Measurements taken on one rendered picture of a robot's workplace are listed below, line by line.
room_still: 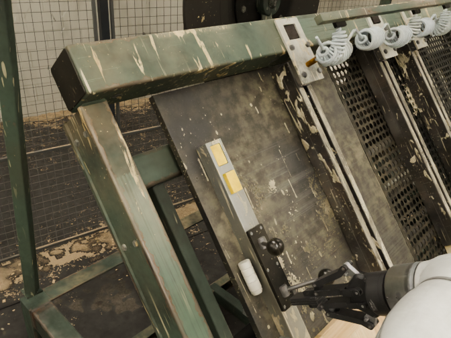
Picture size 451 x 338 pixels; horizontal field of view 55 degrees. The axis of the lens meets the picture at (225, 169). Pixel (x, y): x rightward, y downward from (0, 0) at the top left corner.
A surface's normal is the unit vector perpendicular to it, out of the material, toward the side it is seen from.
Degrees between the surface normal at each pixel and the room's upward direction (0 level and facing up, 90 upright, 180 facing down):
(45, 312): 0
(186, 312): 50
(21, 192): 97
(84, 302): 0
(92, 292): 0
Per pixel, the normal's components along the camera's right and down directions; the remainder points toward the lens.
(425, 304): -0.15, -0.95
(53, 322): 0.06, -0.88
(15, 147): 0.00, 0.58
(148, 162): 0.59, -0.28
